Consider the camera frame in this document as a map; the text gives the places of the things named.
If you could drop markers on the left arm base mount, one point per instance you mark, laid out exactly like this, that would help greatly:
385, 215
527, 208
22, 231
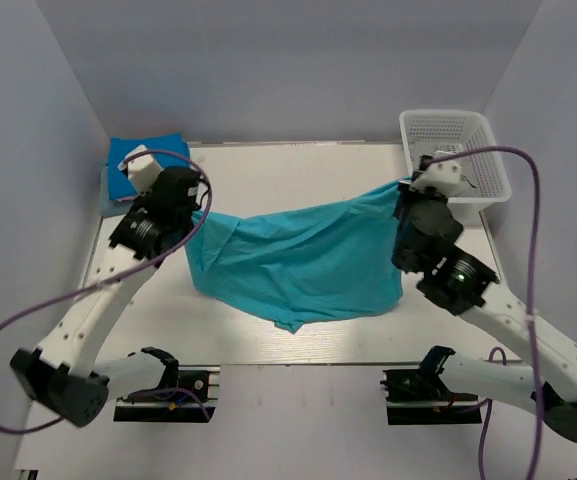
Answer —
190, 398

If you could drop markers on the teal t shirt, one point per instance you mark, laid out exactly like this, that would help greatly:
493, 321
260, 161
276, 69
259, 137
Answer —
324, 263

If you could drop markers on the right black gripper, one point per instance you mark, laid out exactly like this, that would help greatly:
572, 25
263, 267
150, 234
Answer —
407, 194

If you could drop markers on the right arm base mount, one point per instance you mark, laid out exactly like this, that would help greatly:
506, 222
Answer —
412, 400

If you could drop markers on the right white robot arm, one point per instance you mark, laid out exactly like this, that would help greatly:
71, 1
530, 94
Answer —
467, 288

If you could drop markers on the folded light blue t shirt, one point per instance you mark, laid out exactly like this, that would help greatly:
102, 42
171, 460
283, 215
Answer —
110, 205

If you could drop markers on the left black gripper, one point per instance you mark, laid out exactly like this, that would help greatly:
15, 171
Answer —
143, 200

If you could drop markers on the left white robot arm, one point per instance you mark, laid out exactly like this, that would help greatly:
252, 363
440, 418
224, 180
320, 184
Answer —
62, 372

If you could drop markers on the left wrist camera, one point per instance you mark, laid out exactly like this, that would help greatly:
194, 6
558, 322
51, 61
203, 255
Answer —
141, 169

